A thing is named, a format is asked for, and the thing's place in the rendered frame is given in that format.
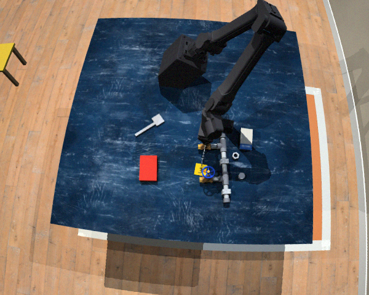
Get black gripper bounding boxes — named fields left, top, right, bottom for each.
left=197, top=121, right=213, bottom=145

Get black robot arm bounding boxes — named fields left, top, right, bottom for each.
left=183, top=0, right=287, bottom=140

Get red rectangular block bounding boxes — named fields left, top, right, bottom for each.
left=140, top=155, right=157, bottom=182

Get yellow tag with metal chain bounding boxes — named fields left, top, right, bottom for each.
left=194, top=163, right=207, bottom=176

